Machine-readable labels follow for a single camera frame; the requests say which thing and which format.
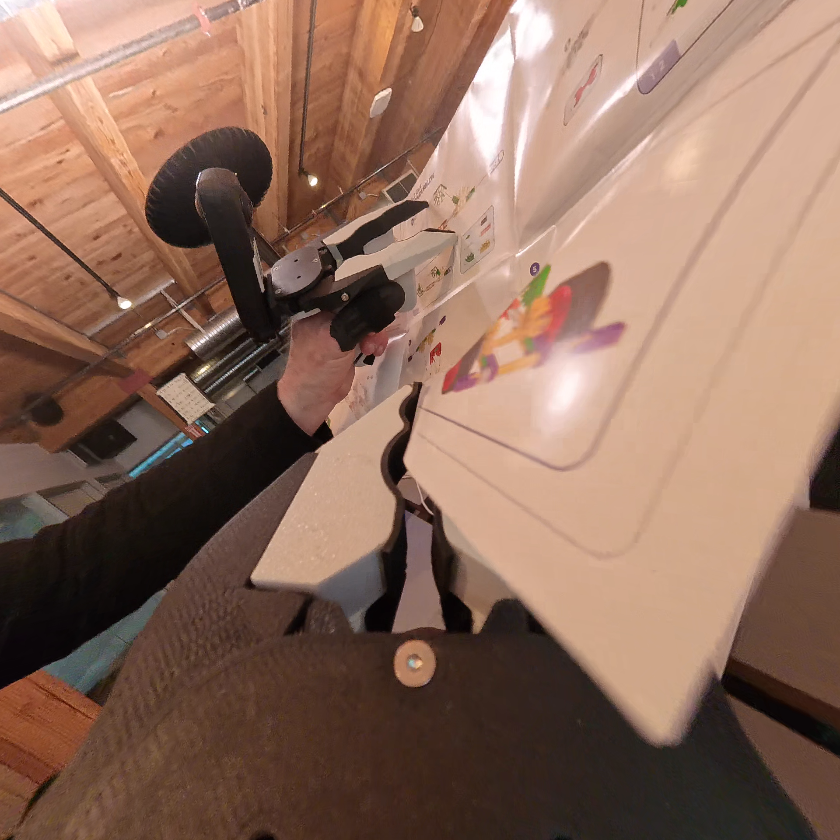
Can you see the person's left hand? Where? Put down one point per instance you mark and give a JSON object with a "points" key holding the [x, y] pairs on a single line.
{"points": [[315, 380]]}

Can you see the white round ceiling device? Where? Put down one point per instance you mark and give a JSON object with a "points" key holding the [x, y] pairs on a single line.
{"points": [[380, 103]]}

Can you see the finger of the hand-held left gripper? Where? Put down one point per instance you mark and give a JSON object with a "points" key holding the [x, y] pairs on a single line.
{"points": [[344, 239], [420, 253]]}

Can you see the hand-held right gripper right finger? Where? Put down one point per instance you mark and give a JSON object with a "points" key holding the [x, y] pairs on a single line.
{"points": [[445, 564]]}

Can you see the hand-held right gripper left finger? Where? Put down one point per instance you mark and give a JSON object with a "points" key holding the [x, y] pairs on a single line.
{"points": [[328, 518]]}

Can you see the toy instruction sheet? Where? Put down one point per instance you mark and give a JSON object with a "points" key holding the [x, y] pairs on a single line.
{"points": [[590, 492]]}

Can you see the black pole with ribbed disc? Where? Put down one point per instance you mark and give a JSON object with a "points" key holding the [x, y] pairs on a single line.
{"points": [[170, 210]]}

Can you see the white wall chart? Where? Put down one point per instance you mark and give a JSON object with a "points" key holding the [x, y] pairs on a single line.
{"points": [[185, 398]]}

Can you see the grey ceiling pipe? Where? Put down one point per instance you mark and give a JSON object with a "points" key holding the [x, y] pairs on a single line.
{"points": [[131, 49]]}

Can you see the silver ventilation duct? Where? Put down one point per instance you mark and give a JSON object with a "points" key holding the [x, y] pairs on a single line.
{"points": [[216, 334]]}

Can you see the person's left forearm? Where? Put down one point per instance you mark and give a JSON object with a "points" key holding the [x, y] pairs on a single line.
{"points": [[131, 538]]}

